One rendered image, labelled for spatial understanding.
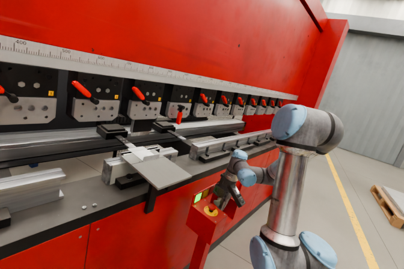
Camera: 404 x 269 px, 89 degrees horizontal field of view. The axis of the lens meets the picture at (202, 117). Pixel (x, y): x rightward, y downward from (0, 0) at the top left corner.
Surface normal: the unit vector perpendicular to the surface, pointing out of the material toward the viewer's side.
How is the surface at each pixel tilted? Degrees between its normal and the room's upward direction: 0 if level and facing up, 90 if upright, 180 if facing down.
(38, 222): 0
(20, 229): 0
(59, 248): 90
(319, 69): 90
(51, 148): 90
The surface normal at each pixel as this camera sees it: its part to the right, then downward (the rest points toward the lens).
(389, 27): -0.43, 0.11
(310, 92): -0.63, 0.03
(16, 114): 0.74, 0.32
